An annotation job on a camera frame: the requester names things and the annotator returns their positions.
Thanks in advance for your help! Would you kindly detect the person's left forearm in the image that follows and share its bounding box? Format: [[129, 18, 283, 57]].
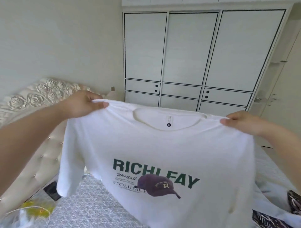
[[0, 106, 71, 195]]

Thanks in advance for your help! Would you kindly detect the black phone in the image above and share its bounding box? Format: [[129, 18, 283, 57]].
[[44, 181, 62, 202]]

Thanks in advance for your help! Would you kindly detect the white garment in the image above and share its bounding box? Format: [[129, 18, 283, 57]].
[[56, 99, 257, 228]]

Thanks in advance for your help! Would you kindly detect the yellow packet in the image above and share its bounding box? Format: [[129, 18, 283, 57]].
[[0, 199, 52, 228]]

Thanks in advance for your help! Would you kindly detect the person's right forearm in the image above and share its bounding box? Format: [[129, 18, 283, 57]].
[[261, 124, 301, 189]]

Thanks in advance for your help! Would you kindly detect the white door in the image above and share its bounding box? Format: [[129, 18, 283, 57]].
[[249, 28, 301, 151]]

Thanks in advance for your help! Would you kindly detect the white wardrobe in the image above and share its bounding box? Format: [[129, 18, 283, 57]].
[[121, 4, 294, 118]]

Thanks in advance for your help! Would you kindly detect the person's right hand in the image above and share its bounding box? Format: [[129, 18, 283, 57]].
[[219, 111, 271, 140]]

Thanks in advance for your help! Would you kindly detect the beige tufted headboard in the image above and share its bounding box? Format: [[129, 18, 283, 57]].
[[0, 77, 118, 217]]

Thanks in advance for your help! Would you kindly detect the dark purple patterned garment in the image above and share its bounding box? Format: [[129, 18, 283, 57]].
[[251, 190, 301, 228]]

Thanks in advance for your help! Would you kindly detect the bed with grey patterned sheet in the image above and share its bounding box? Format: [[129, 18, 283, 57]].
[[45, 146, 301, 228]]

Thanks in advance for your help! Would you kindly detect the person's left hand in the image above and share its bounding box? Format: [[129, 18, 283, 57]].
[[59, 90, 110, 119]]

